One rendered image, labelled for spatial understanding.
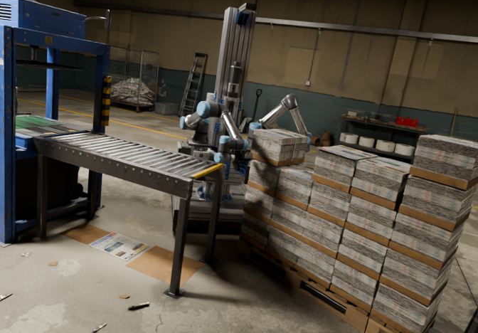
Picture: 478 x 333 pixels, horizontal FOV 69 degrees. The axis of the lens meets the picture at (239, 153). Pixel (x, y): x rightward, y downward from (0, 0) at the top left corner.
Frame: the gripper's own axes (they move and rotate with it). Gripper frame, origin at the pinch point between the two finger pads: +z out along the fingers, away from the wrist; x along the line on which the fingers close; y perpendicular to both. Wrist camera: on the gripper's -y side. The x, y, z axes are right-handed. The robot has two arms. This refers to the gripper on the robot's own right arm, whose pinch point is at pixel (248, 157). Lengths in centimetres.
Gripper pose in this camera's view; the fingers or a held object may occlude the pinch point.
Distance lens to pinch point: 269.0
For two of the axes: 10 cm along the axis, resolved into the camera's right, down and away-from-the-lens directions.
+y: 1.5, -9.6, -2.2
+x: -7.3, -2.6, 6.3
